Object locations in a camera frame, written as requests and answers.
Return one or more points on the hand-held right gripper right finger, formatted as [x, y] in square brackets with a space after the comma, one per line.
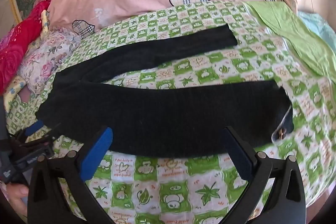
[237, 153]

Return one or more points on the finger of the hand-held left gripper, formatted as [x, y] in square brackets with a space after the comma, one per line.
[34, 127]
[52, 132]

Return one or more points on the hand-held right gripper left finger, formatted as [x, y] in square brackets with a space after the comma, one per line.
[98, 150]

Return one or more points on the black pants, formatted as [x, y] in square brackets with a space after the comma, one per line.
[157, 119]

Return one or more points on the person's left hand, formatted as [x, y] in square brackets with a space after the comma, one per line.
[14, 192]

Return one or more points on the green checked bed sheet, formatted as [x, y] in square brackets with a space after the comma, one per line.
[183, 187]

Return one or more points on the pale floral pillow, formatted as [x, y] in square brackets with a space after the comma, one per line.
[44, 56]

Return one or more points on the red floral blanket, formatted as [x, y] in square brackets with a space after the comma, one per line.
[13, 56]

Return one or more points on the plain green cloth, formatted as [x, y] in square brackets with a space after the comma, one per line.
[302, 35]

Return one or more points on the light blue cloth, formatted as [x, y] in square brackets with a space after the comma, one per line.
[320, 27]

